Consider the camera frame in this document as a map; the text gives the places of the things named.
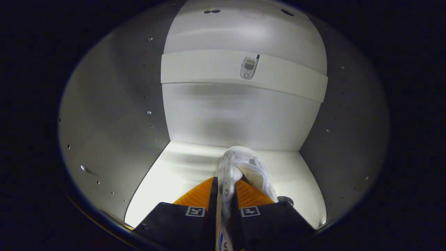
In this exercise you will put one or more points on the white canvas shoe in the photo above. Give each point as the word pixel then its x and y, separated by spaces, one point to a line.
pixel 240 158

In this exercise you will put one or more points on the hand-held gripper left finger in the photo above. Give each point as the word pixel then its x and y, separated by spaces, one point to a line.
pixel 174 226

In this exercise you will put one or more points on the grey shoe cabinet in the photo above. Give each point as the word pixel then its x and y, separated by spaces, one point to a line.
pixel 226 115

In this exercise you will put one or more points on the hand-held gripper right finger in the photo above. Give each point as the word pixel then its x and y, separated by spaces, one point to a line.
pixel 275 226

